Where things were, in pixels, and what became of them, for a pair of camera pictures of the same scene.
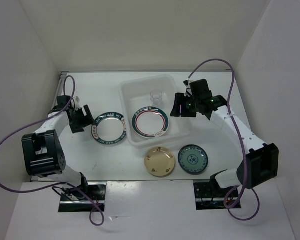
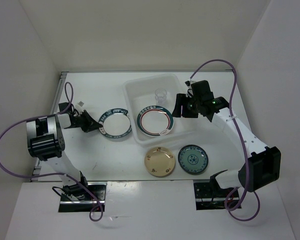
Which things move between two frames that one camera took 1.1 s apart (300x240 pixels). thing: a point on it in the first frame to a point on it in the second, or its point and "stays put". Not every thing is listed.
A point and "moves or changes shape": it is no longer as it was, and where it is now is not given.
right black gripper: (179, 98) stays put
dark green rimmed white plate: (109, 128) moves or changes shape
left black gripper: (86, 120) to (91, 124)
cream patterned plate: (159, 161) stays put
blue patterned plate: (193, 159) stays put
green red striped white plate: (150, 122) moves or changes shape
